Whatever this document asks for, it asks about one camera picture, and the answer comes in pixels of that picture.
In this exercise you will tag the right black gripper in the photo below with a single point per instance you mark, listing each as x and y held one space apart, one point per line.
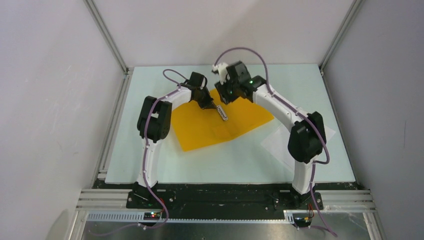
224 97

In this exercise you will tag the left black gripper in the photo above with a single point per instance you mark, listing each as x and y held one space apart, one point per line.
208 104

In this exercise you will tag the metal folder clip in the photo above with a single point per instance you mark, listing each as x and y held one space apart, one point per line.
222 113

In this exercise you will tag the orange file folder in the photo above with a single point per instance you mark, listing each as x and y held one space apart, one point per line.
196 128

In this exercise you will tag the white paper sheet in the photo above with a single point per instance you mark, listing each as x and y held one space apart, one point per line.
277 145

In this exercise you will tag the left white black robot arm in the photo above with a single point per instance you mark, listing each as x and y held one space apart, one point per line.
154 123

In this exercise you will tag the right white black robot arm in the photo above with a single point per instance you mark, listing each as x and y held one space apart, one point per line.
307 137

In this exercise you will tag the left controller board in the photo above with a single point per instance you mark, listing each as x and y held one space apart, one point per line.
151 215

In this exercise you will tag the controller board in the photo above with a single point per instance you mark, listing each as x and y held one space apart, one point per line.
302 222
151 215

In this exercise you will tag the right controller board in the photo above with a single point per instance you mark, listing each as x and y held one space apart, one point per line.
302 222

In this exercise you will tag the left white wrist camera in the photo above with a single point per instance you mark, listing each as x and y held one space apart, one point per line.
204 83

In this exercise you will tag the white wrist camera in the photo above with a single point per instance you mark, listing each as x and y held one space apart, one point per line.
204 83
221 70

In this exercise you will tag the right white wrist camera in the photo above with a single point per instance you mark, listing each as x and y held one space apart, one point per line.
221 70

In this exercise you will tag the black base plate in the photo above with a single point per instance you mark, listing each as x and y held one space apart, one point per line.
227 202

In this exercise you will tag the right aluminium corner post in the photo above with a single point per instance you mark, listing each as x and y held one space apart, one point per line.
341 32

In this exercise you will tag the aluminium corner post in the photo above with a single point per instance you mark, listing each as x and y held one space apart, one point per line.
341 32
106 34

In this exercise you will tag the left aluminium corner post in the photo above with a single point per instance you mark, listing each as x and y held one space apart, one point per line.
106 34

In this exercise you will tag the aluminium frame rail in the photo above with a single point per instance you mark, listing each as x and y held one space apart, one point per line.
102 214

